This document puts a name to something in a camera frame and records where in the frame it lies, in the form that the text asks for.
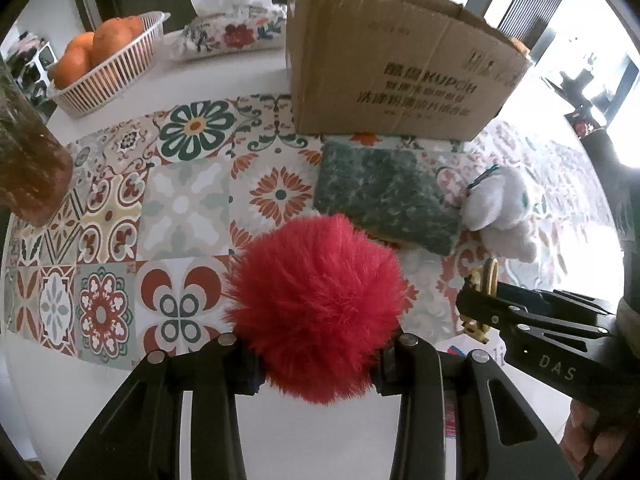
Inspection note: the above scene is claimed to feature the glass vase with dried plants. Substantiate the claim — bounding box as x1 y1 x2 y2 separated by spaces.
0 65 74 228

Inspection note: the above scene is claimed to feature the yellow ring toy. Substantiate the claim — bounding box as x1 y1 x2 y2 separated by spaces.
460 257 499 344

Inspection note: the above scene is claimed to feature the person's right hand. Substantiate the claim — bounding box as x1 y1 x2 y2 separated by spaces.
560 400 639 479

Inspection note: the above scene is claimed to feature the green textured cloth pouch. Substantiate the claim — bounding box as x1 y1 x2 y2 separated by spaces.
314 141 461 256

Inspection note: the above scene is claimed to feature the white shoe rack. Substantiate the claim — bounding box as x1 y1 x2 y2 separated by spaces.
6 32 58 106

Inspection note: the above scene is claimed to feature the white plush bunny toy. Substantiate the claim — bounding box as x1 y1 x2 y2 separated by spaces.
461 165 537 263

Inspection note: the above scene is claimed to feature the red candy wrapper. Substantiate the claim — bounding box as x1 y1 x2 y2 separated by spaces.
440 349 500 472

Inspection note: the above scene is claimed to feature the red fluffy pom-pom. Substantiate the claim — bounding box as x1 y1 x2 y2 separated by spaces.
226 214 405 404

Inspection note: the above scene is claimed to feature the floral tissue box cover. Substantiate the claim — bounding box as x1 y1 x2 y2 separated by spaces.
168 0 288 61

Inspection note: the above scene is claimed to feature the white plastic fruit basket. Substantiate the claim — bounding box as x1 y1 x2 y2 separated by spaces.
47 11 171 118

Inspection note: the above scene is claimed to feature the patterned table runner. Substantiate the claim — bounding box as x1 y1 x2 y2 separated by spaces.
3 94 622 370

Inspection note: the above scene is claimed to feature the brown cardboard box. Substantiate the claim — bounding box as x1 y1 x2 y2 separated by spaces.
285 0 530 141

